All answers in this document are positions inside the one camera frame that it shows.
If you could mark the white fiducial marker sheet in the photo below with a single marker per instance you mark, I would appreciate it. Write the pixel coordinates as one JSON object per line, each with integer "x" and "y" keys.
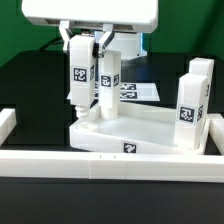
{"x": 128, "y": 92}

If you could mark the white desk tabletop tray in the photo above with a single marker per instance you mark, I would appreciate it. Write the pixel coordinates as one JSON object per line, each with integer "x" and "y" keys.
{"x": 139, "y": 129}

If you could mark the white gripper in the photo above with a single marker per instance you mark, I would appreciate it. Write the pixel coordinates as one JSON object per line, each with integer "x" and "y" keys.
{"x": 132, "y": 16}

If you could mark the white U-shaped obstacle fence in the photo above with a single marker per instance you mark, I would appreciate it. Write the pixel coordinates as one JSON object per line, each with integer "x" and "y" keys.
{"x": 86, "y": 165}

